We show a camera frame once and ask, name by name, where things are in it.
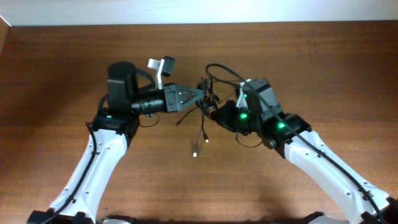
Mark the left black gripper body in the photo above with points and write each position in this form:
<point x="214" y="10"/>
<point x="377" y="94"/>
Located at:
<point x="170" y="97"/>

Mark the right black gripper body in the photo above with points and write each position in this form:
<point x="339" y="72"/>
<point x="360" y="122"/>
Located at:
<point x="241" y="120"/>

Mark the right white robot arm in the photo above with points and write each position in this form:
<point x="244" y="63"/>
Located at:
<point x="256" y="110"/>

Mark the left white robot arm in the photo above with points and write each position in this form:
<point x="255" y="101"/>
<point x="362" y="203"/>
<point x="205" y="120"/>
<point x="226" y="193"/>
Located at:
<point x="131" y="93"/>

